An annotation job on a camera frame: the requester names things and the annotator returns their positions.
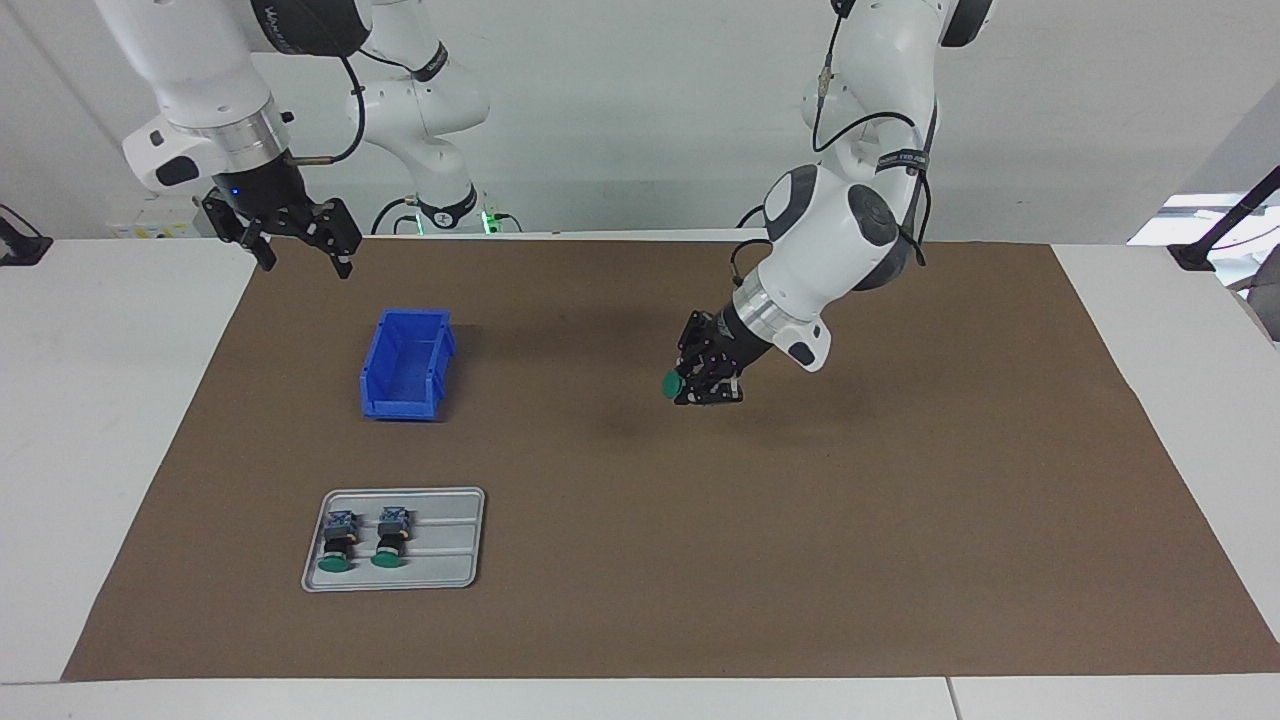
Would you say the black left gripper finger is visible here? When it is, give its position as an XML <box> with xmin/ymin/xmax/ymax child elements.
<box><xmin>676</xmin><ymin>358</ymin><xmax>747</xmax><ymax>407</ymax></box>
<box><xmin>678</xmin><ymin>310</ymin><xmax>717</xmax><ymax>377</ymax></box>

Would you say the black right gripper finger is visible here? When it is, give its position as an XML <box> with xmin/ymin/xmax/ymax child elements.
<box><xmin>308</xmin><ymin>197</ymin><xmax>363</xmax><ymax>281</ymax></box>
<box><xmin>200</xmin><ymin>192</ymin><xmax>277</xmax><ymax>273</ymax></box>

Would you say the white socket box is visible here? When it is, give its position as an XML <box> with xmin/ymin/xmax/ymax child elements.
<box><xmin>108</xmin><ymin>195</ymin><xmax>217</xmax><ymax>240</ymax></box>

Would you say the brown table mat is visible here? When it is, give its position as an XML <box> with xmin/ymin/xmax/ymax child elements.
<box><xmin>62</xmin><ymin>236</ymin><xmax>1280</xmax><ymax>683</ymax></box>

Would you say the blue plastic storage bin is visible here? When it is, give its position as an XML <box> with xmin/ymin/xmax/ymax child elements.
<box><xmin>359</xmin><ymin>308</ymin><xmax>457</xmax><ymax>422</ymax></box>

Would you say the grey metal tray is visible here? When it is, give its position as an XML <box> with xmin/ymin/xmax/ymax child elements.
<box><xmin>301</xmin><ymin>487</ymin><xmax>487</xmax><ymax>593</ymax></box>

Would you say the grey chair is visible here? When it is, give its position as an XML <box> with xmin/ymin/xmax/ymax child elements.
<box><xmin>1228</xmin><ymin>270</ymin><xmax>1280</xmax><ymax>343</ymax></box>

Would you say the black clamp mount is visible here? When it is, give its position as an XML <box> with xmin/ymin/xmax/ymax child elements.
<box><xmin>0</xmin><ymin>204</ymin><xmax>53</xmax><ymax>267</ymax></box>

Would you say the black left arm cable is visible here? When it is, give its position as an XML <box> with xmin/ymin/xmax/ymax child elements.
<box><xmin>728</xmin><ymin>0</ymin><xmax>936</xmax><ymax>293</ymax></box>

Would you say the black camera stand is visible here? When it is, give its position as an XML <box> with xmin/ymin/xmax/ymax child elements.
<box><xmin>1168</xmin><ymin>165</ymin><xmax>1280</xmax><ymax>272</ymax></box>

